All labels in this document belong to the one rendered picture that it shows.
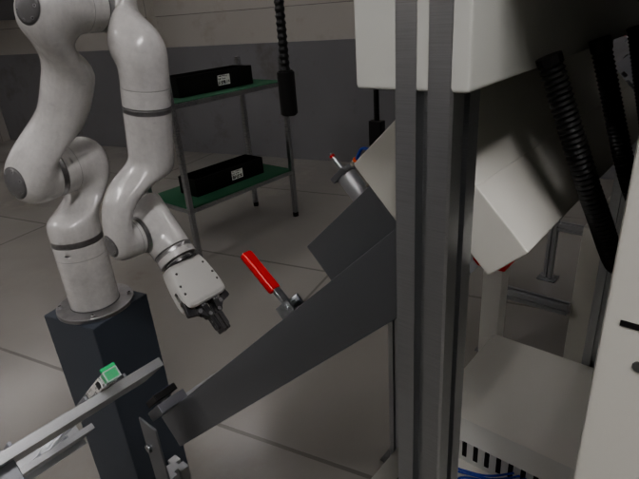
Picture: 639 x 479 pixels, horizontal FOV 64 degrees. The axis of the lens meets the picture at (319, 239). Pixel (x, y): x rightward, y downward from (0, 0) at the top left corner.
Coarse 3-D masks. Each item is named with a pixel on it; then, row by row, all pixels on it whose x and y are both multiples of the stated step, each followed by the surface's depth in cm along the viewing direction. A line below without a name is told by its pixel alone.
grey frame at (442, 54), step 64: (384, 0) 30; (448, 0) 28; (512, 0) 31; (576, 0) 40; (384, 64) 32; (448, 64) 29; (512, 64) 33; (448, 128) 30; (448, 192) 32; (448, 256) 34; (448, 320) 37; (448, 384) 39; (448, 448) 44
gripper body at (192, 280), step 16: (192, 256) 108; (176, 272) 105; (192, 272) 106; (208, 272) 109; (176, 288) 104; (192, 288) 105; (208, 288) 107; (224, 288) 110; (176, 304) 106; (192, 304) 103
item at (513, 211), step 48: (480, 96) 45; (528, 96) 50; (576, 96) 57; (624, 96) 66; (384, 144) 41; (480, 144) 40; (528, 144) 45; (384, 192) 43; (480, 192) 37; (528, 192) 41; (480, 240) 39; (528, 240) 37
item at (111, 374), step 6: (114, 366) 48; (108, 372) 47; (114, 372) 48; (102, 378) 47; (108, 378) 47; (114, 378) 47; (102, 384) 48; (108, 384) 48; (84, 396) 54; (66, 432) 68; (54, 438) 71; (60, 438) 71; (48, 444) 75; (54, 444) 73; (42, 450) 81
